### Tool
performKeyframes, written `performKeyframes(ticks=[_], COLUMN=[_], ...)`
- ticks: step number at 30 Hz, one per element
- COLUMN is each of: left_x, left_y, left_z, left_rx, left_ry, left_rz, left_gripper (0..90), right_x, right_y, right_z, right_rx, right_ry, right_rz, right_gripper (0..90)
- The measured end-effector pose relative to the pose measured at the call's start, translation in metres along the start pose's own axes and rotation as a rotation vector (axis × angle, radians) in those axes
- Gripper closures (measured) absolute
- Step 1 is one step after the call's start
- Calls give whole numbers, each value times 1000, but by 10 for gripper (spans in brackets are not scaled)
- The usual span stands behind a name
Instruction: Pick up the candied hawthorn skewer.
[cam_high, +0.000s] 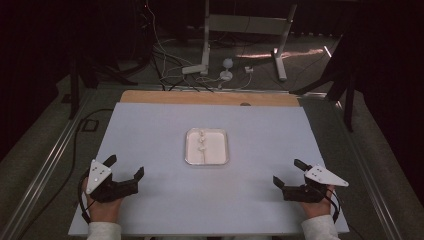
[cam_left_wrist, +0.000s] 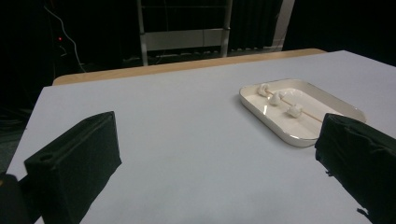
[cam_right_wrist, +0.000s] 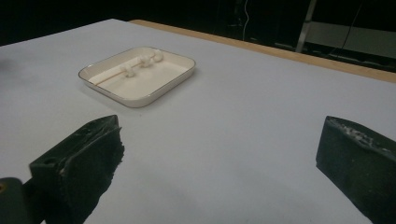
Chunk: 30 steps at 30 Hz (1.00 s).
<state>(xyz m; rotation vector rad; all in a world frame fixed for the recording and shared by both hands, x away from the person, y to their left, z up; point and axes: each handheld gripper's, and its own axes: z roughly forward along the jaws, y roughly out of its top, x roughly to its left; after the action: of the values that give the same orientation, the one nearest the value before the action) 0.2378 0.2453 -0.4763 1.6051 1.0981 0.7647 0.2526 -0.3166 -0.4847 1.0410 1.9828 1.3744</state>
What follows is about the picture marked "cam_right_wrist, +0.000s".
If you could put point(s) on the white square tray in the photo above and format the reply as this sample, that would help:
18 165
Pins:
146 84

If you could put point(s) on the white metal stand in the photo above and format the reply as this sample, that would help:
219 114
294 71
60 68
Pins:
306 28

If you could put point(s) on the thin wooden skewer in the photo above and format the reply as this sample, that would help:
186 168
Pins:
112 77

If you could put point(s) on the white marshmallow ball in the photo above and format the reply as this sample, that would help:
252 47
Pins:
145 60
158 55
129 71

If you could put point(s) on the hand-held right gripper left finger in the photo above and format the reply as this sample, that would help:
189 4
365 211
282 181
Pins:
81 161

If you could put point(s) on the white table mat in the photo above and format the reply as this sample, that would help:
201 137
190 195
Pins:
233 124

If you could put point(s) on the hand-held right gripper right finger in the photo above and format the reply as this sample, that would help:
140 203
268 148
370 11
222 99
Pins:
358 168

